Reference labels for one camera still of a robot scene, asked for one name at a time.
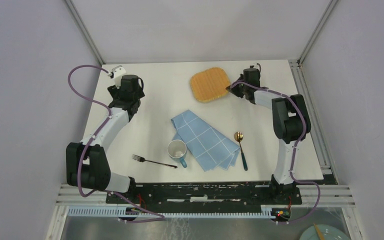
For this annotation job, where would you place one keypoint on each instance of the wooden chopstick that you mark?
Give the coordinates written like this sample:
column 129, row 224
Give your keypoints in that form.
column 318, row 232

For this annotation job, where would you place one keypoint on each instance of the gold spoon teal handle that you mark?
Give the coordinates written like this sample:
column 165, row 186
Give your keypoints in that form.
column 238, row 136

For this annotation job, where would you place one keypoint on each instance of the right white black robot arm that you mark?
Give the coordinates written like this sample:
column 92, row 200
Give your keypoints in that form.
column 290, row 121

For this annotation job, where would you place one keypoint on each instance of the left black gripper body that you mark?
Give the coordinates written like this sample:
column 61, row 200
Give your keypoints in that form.
column 114, row 92

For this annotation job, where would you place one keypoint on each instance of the black metal fork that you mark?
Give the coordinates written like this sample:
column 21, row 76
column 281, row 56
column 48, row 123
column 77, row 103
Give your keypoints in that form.
column 143, row 160

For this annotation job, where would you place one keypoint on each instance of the light blue cable duct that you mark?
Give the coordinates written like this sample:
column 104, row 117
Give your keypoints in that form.
column 126, row 212

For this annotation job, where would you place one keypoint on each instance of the white blue mug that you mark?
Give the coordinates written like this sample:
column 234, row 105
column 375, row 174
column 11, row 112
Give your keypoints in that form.
column 177, row 151

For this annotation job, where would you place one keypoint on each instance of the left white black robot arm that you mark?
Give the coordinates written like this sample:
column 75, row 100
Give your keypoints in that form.
column 86, row 161

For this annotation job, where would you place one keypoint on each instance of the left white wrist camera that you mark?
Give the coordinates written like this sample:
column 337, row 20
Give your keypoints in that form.
column 117, row 72

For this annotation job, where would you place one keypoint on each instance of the green plate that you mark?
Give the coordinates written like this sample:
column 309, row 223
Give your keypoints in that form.
column 328, row 232

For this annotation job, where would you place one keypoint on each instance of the blue checked cloth napkin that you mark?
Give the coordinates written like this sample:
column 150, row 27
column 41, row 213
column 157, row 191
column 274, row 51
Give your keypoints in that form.
column 210, row 148

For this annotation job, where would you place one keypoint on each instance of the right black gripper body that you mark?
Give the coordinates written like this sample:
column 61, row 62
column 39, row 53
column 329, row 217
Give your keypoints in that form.
column 239, row 90

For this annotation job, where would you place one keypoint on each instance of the woven bamboo placemat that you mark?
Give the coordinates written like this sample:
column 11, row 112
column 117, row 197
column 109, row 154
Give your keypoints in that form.
column 209, row 85

